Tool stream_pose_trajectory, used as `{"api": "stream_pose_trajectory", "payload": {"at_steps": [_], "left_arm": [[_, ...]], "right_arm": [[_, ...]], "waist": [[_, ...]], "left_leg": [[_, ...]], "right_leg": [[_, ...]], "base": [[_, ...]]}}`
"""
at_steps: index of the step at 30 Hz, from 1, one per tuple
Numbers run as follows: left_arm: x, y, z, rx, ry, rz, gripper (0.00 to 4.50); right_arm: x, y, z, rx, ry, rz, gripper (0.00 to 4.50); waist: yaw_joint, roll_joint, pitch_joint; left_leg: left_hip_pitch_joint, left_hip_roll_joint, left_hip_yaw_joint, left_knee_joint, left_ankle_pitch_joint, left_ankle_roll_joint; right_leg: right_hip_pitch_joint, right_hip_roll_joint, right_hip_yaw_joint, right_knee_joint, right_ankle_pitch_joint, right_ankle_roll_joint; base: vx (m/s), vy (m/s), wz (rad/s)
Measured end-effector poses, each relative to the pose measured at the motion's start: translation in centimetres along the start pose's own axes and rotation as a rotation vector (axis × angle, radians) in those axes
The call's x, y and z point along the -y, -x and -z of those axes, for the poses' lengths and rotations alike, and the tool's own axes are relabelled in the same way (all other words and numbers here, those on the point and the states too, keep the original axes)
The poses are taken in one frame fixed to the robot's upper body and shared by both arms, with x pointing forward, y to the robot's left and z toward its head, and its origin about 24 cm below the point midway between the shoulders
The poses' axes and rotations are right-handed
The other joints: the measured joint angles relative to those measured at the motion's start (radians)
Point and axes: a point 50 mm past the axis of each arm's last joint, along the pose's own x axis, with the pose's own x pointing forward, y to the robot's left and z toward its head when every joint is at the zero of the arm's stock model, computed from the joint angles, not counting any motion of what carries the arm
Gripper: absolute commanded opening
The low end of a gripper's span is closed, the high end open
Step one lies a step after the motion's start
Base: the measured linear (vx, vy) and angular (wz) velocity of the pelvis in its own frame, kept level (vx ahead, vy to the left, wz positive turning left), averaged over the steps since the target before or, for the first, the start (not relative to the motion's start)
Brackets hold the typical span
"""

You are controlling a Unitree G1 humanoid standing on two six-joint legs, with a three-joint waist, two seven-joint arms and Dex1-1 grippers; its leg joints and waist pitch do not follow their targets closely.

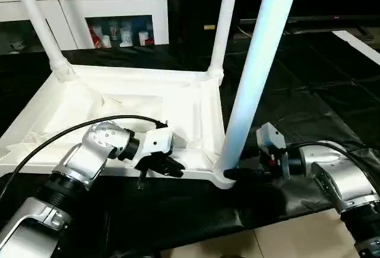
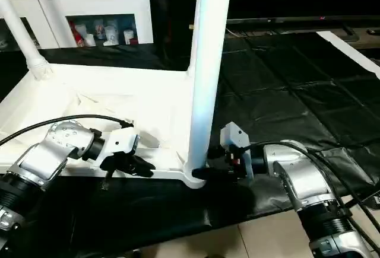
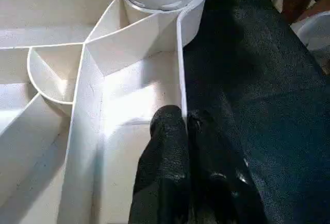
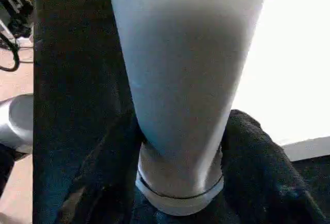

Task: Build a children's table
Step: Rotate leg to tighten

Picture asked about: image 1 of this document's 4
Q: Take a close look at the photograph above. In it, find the white glass door cabinet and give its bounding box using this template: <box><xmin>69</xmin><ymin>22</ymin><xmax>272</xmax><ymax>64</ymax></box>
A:
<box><xmin>0</xmin><ymin>0</ymin><xmax>170</xmax><ymax>52</ymax></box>

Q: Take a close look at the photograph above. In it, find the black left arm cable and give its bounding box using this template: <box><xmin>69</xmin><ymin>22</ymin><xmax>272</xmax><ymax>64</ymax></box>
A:
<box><xmin>0</xmin><ymin>114</ymin><xmax>168</xmax><ymax>199</ymax></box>

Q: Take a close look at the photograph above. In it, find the white bottle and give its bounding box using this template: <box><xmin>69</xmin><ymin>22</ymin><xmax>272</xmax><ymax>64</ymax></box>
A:
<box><xmin>119</xmin><ymin>26</ymin><xmax>132</xmax><ymax>47</ymax></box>

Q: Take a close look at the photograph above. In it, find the black work mat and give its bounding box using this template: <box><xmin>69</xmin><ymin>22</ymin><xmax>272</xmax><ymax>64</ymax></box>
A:
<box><xmin>0</xmin><ymin>30</ymin><xmax>380</xmax><ymax>256</ymax></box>

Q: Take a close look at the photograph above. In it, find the red bottle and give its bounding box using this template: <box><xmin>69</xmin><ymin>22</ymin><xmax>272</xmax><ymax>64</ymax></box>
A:
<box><xmin>91</xmin><ymin>26</ymin><xmax>103</xmax><ymax>49</ymax></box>

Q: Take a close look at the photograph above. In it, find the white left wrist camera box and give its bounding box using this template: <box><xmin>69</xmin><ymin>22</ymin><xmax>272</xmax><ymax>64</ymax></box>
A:
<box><xmin>129</xmin><ymin>125</ymin><xmax>176</xmax><ymax>173</ymax></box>

